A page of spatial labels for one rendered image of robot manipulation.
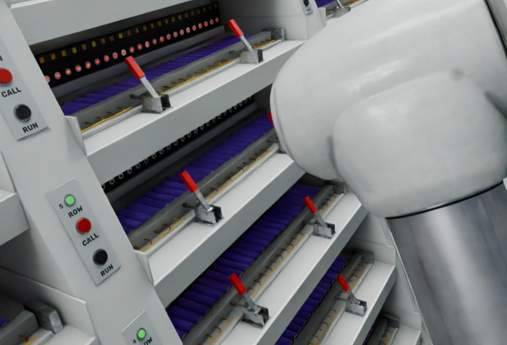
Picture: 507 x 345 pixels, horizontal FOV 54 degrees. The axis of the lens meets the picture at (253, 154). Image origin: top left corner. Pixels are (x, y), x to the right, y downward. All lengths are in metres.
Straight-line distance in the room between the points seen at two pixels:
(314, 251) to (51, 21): 0.62
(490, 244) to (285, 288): 0.54
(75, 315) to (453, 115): 0.46
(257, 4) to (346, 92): 0.76
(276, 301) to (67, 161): 0.44
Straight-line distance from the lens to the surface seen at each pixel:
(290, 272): 0.94
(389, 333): 1.33
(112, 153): 0.66
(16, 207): 0.59
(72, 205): 0.61
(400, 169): 0.39
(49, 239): 0.60
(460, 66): 0.39
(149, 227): 0.75
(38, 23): 0.67
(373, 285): 1.18
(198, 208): 0.77
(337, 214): 1.10
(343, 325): 1.09
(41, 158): 0.61
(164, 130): 0.72
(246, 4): 1.15
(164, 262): 0.71
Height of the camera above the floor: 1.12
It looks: 12 degrees down
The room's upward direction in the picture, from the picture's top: 24 degrees counter-clockwise
